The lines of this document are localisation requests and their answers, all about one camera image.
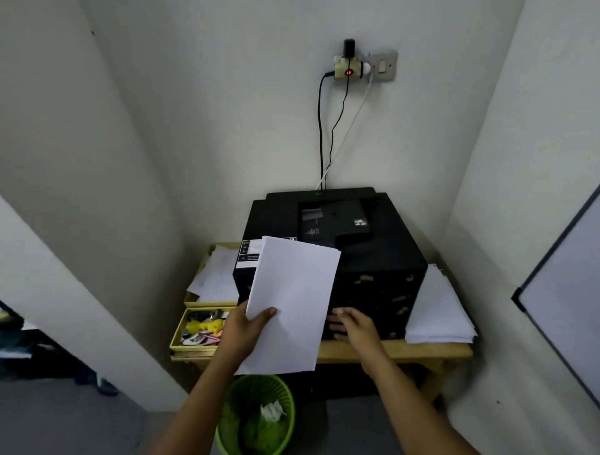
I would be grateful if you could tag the person's right hand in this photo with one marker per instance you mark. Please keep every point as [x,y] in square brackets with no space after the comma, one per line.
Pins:
[363,335]

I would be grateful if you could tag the person's left hand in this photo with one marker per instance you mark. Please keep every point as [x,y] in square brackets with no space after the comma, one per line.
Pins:
[234,335]

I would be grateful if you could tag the person's left thumb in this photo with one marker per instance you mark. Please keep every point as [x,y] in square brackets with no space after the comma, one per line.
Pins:
[262,317]

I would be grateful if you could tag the person's right fingers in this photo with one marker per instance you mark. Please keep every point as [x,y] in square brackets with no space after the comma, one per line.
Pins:
[340,323]

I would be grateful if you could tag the white paper sheets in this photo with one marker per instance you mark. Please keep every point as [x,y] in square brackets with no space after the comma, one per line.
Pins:
[295,290]

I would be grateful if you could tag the person's left forearm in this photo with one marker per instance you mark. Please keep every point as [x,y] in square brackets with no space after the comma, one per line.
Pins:
[197,412]

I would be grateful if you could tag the person's right forearm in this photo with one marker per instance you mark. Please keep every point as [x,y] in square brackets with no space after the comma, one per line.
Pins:
[417,412]

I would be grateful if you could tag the wooden table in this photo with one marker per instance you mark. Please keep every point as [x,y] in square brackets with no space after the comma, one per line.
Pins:
[384,350]

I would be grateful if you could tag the pile of colourful small stationery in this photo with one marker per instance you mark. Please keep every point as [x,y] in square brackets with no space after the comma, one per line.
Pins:
[204,328]

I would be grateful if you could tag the loose pile of white papers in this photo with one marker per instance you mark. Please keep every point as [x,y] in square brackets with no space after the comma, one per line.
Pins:
[218,276]

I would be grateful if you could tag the flat yellow box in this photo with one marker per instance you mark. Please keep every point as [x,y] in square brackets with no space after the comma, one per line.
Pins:
[192,299]

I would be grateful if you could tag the black printer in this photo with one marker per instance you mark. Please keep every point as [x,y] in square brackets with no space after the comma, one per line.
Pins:
[384,253]

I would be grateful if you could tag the yellow box with stationery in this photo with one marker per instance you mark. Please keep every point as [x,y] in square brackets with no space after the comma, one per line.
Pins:
[177,335]

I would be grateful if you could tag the crumpled white paper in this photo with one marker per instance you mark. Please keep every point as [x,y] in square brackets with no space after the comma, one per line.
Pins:
[273,411]

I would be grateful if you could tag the neat stack of white paper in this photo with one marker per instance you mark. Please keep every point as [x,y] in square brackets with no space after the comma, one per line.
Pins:
[436,309]

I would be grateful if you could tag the green plastic waste basket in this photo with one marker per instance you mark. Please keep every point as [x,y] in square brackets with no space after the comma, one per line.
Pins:
[234,422]

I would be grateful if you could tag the beige plug adapter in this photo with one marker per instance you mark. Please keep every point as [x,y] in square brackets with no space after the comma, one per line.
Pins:
[349,70]

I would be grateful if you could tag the black charger plug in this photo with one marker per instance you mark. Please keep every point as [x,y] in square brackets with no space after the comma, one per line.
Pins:
[349,48]

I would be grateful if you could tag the whiteboard with dark frame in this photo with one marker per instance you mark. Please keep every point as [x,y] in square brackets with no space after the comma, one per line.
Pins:
[567,290]

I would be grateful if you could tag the wall switch plate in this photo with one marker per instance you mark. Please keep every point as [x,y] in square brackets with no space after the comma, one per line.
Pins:
[384,65]

